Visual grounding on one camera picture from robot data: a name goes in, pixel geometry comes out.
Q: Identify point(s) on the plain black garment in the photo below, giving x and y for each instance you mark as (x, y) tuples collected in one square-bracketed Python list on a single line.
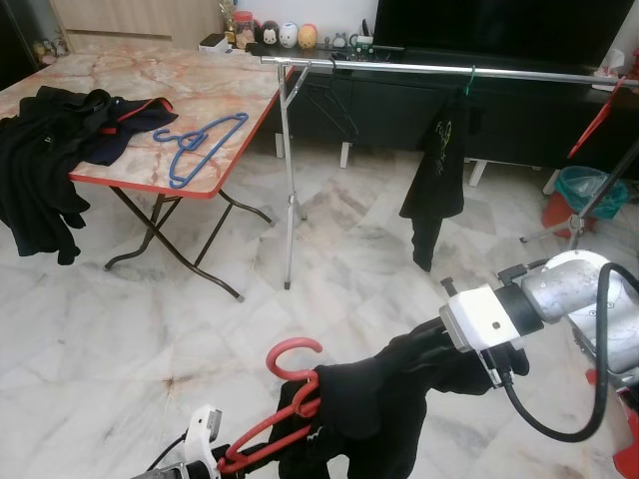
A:
[(40, 170), (379, 409)]

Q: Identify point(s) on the red plastic clothes hanger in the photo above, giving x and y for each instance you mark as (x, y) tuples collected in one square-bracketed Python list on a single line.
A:
[(596, 122), (295, 344)]

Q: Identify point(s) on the black printed t-shirt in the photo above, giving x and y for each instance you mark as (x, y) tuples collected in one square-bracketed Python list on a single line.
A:
[(439, 180)]

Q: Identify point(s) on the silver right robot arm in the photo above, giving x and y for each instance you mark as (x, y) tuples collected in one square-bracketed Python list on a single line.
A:
[(579, 284)]

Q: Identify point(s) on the green clothes hanger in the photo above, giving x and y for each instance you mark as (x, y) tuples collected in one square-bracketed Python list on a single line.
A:
[(469, 82)]

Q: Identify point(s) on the blue clothes hanger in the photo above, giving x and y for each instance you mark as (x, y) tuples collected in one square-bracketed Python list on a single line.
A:
[(187, 143)]

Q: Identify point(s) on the red bin with green bag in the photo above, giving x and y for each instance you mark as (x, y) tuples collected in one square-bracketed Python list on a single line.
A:
[(584, 190)]

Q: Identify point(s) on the black TV console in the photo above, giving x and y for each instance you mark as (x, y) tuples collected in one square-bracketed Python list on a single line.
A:
[(519, 125)]

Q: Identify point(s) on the red plastic stool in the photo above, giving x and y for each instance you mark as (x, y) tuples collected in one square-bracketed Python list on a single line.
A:
[(629, 449)]

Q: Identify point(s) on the green circuit board device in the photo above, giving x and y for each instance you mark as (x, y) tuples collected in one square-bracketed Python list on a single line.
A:
[(365, 40)]

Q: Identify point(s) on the small grey toy figure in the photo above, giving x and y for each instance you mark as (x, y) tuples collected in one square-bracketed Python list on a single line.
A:
[(338, 41)]

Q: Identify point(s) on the black television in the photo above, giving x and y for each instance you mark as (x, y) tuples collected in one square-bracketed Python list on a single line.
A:
[(499, 30)]

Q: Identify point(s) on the orange round plush toy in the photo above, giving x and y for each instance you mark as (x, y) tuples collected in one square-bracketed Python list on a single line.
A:
[(308, 36)]

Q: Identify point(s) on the small white pink ornament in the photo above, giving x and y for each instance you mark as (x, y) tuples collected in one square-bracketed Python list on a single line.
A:
[(613, 68)]

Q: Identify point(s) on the white round plush toy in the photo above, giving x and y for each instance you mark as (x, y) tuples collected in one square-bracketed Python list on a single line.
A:
[(289, 35)]

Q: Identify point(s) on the marble-pattern folding table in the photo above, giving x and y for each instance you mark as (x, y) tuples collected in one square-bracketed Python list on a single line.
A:
[(200, 90)]

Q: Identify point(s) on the black round plush toy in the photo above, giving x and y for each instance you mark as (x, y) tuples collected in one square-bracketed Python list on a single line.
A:
[(270, 33)]

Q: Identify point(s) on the light wooden cabinet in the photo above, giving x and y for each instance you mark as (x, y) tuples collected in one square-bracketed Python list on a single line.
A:
[(140, 20)]

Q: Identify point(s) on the glass display shelf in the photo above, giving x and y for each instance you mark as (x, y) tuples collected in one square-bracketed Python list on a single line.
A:
[(35, 45)]

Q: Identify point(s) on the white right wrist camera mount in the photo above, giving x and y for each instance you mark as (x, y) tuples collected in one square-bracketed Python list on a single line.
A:
[(484, 317)]

